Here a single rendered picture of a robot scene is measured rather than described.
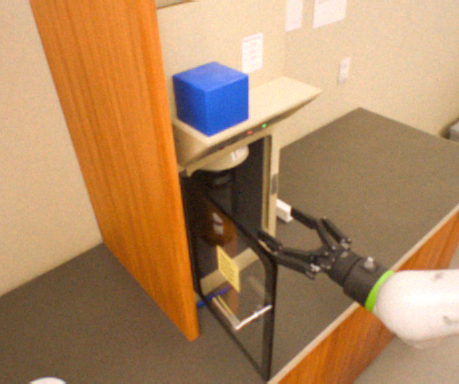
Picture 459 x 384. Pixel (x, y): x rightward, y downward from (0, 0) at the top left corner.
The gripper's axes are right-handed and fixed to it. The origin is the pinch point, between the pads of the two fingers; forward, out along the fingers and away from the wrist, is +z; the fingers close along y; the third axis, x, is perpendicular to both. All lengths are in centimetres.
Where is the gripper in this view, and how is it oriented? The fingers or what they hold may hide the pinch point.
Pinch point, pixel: (281, 225)
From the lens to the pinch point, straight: 95.9
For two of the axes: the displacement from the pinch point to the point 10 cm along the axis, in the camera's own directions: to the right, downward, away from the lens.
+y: -7.5, 4.2, -5.1
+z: -6.6, -4.3, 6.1
